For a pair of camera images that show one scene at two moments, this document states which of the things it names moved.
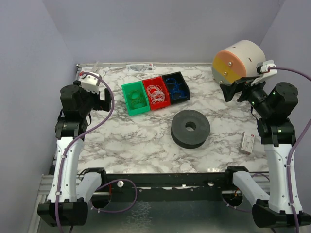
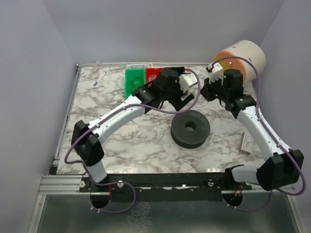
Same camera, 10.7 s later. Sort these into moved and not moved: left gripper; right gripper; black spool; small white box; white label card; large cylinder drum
Moved: left gripper; right gripper
Not moved: black spool; white label card; small white box; large cylinder drum
